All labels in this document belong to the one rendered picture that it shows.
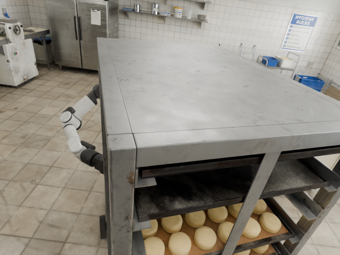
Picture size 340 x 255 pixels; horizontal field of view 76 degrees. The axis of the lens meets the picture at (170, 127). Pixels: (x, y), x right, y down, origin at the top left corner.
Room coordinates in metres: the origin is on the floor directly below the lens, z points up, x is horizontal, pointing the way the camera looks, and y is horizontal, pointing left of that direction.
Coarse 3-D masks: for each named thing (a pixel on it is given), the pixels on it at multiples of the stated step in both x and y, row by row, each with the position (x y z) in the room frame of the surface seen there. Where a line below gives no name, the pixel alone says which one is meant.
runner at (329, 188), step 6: (306, 162) 0.42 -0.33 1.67; (312, 162) 0.41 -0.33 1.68; (318, 162) 0.40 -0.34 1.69; (312, 168) 0.40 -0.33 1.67; (318, 168) 0.39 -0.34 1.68; (324, 168) 0.38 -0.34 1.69; (318, 174) 0.38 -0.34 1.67; (324, 174) 0.37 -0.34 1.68; (330, 174) 0.37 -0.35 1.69; (336, 174) 0.36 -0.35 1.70; (330, 180) 0.36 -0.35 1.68; (336, 180) 0.35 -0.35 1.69; (330, 186) 0.35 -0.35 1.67; (336, 186) 0.35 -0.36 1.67
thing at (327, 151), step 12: (240, 156) 0.28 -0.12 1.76; (252, 156) 0.29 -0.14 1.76; (288, 156) 0.29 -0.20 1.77; (300, 156) 0.30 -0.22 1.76; (312, 156) 0.31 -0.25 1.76; (144, 168) 0.22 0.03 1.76; (156, 168) 0.21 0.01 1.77; (168, 168) 0.22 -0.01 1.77; (180, 168) 0.22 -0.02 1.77; (192, 168) 0.23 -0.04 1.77; (204, 168) 0.24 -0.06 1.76; (216, 168) 0.25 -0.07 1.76
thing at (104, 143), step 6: (102, 102) 0.75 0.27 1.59; (102, 108) 0.75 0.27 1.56; (102, 114) 0.75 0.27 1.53; (102, 120) 0.75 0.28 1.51; (102, 126) 0.75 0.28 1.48; (102, 132) 0.75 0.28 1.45; (102, 138) 0.75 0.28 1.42; (102, 144) 0.75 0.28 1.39; (108, 180) 0.76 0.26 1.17; (108, 186) 0.76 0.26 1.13; (108, 192) 0.76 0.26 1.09; (108, 198) 0.76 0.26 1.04; (108, 204) 0.76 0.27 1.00; (108, 210) 0.76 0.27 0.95; (108, 216) 0.76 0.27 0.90; (108, 222) 0.75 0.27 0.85; (108, 228) 0.75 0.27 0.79; (108, 234) 0.75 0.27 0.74; (108, 240) 0.75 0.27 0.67; (108, 246) 0.75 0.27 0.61; (108, 252) 0.75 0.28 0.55
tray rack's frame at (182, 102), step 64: (128, 64) 0.51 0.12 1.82; (192, 64) 0.59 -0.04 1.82; (256, 64) 0.69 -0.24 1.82; (128, 128) 0.23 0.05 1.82; (192, 128) 0.25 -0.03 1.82; (256, 128) 0.28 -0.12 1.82; (320, 128) 0.31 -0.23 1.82; (128, 192) 0.19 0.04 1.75; (256, 192) 0.27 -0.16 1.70; (320, 192) 0.37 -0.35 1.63
